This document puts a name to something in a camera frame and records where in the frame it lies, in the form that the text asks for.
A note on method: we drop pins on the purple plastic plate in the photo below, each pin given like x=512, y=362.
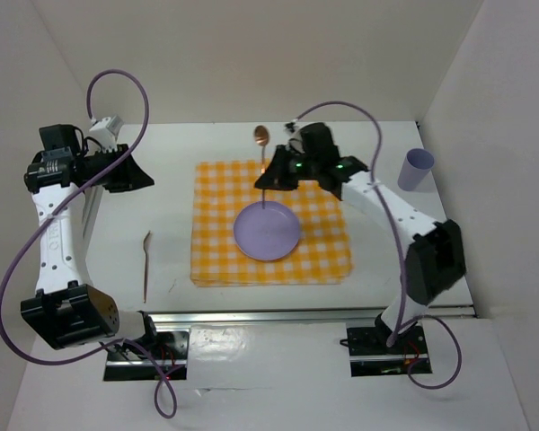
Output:
x=266, y=231

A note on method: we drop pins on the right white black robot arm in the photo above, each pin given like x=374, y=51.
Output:
x=430, y=252

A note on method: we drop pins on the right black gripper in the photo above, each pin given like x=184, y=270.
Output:
x=275, y=174

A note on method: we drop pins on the aluminium rail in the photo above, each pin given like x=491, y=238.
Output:
x=93, y=199
x=165, y=320

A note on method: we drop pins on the aluminium left side rail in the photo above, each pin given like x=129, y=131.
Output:
x=93, y=199

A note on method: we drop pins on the copper fork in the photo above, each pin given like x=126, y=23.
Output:
x=146, y=244

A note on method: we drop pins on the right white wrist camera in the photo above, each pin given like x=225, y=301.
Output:
x=295, y=140

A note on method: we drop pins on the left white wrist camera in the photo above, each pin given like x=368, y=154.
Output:
x=106, y=132

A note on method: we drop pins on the purple plastic cup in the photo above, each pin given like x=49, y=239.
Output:
x=417, y=164

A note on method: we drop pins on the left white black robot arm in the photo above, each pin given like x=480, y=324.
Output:
x=66, y=181

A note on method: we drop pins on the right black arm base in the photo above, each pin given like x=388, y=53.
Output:
x=369, y=355

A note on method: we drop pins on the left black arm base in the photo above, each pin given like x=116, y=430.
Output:
x=168, y=348

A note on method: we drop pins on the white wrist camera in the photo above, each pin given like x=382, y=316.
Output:
x=295, y=140
x=106, y=132

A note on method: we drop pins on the aluminium front rail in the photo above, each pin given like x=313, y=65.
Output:
x=165, y=320

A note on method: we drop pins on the copper spoon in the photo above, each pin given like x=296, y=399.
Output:
x=262, y=137

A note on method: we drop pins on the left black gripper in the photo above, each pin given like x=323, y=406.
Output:
x=129, y=176

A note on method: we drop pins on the yellow white checkered cloth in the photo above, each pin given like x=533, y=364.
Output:
x=222, y=190

